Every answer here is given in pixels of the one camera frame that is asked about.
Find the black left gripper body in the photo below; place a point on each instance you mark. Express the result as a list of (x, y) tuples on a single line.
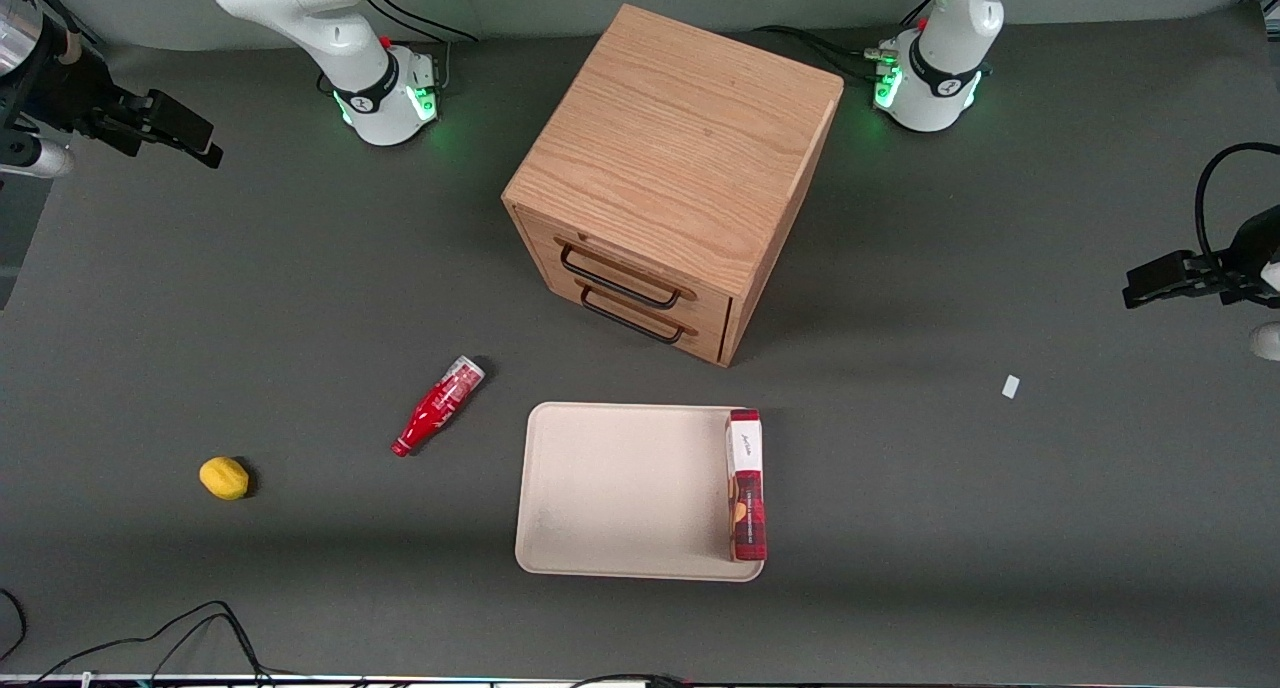
[(1251, 250)]

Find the wooden drawer cabinet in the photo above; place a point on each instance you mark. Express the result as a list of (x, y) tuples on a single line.
[(660, 168)]

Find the small white paper scrap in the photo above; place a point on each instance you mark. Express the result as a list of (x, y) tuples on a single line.
[(1010, 387)]

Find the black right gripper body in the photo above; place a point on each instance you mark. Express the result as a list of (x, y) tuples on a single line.
[(72, 93)]

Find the yellow lemon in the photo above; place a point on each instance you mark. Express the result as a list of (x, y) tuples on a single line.
[(224, 478)]

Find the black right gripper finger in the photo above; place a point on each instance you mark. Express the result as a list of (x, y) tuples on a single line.
[(180, 118), (208, 158)]

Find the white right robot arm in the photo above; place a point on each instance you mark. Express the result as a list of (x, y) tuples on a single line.
[(330, 28)]

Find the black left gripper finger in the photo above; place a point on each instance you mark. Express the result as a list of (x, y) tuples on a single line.
[(1160, 278)]

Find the beige plastic tray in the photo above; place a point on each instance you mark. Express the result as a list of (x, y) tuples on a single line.
[(620, 488)]

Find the red cookie box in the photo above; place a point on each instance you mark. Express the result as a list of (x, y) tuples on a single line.
[(747, 488)]

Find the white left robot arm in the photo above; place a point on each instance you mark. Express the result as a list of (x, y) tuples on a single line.
[(940, 78)]

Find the red coke bottle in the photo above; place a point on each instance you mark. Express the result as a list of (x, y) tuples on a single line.
[(438, 408)]

